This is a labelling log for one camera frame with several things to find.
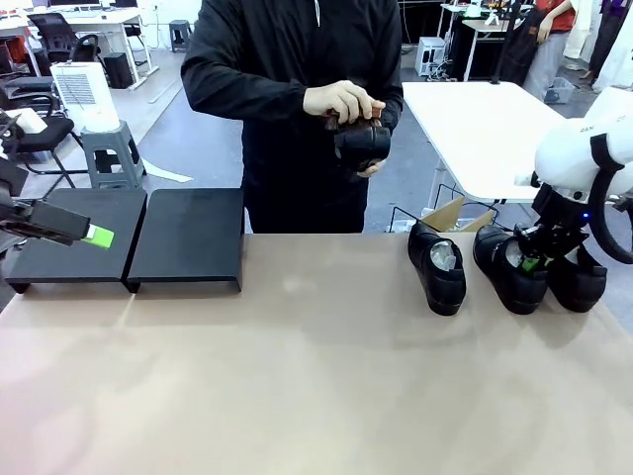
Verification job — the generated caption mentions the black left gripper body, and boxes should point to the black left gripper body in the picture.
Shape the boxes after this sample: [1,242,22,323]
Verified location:
[0,196,36,238]

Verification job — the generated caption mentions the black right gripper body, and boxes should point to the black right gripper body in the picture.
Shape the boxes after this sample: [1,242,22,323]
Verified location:
[531,182,590,235]

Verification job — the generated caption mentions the black leather shoe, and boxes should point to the black leather shoe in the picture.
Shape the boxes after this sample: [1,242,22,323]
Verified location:
[407,221,468,317]
[473,225,549,316]
[333,118,393,172]
[546,241,608,314]

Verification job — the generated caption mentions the brown wooden shoe brush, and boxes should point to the brown wooden shoe brush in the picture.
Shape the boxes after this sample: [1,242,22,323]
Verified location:
[323,101,387,133]

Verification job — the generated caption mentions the person's right forearm black sleeve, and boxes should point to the person's right forearm black sleeve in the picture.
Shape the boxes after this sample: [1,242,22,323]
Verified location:
[182,63,308,123]

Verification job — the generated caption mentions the person's left forearm black sleeve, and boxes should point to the person's left forearm black sleeve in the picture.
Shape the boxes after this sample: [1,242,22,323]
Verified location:
[379,83,405,133]

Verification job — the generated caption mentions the black metal shoe stand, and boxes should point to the black metal shoe stand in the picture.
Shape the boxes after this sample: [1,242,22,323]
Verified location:
[122,187,246,294]
[4,187,148,296]

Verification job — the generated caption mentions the person's left hand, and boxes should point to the person's left hand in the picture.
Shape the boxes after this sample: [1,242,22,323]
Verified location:
[356,157,389,178]

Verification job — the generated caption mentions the person's right hand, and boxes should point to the person's right hand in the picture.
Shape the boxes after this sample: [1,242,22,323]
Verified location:
[302,80,387,126]

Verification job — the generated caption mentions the grey plastic stool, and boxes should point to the grey plastic stool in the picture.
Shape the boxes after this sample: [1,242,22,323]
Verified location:
[80,121,147,190]

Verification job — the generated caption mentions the open cardboard box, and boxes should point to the open cardboard box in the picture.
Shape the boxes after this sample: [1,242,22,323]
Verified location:
[419,195,498,234]

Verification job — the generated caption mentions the white paper box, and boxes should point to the white paper box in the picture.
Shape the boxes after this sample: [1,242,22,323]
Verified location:
[18,108,49,135]

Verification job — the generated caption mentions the large white table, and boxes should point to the large white table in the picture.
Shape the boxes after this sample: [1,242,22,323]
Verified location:
[401,81,570,234]

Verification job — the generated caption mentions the clear plastic bin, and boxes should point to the clear plastic bin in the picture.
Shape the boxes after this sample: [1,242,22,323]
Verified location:
[543,76,578,105]

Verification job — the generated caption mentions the white air purifier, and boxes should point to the white air purifier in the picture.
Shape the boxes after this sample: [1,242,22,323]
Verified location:
[48,61,122,135]

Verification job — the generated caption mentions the red box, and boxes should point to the red box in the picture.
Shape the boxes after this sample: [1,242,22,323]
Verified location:
[0,37,27,75]

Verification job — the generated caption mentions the mannequin in red top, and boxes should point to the mannequin in red top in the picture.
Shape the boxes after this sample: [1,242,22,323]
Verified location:
[523,0,581,100]

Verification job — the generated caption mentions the black computer tower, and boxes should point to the black computer tower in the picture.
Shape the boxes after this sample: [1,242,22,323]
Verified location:
[103,51,135,90]

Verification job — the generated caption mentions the black hanging apron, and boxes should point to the black hanging apron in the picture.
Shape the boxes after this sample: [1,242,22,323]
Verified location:
[503,4,543,85]

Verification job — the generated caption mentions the black vertical pole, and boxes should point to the black vertical pole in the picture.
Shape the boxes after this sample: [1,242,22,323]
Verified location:
[490,0,511,88]

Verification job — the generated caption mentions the black mesh office chair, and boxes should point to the black mesh office chair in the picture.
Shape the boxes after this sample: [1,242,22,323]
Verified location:
[27,12,108,75]

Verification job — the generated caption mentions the white desk black legs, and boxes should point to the white desk black legs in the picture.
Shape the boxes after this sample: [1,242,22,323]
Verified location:
[459,17,535,83]

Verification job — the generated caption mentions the white computer case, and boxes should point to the white computer case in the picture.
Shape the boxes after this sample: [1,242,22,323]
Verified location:
[416,37,449,78]

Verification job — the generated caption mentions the white office desk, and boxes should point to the white office desk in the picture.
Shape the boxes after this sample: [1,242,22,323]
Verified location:
[0,0,154,93]

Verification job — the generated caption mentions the small dark grey stool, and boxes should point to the small dark grey stool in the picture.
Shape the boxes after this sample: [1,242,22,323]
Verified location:
[169,19,194,53]

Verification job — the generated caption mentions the person in black jacket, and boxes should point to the person in black jacket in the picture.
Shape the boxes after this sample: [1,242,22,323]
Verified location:
[180,0,405,235]

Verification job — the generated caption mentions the black sleeved right arm cable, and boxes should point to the black sleeved right arm cable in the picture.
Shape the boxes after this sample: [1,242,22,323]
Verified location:
[587,133,633,264]

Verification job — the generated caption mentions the thin black wire frame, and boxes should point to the thin black wire frame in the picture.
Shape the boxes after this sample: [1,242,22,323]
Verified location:
[390,182,500,234]

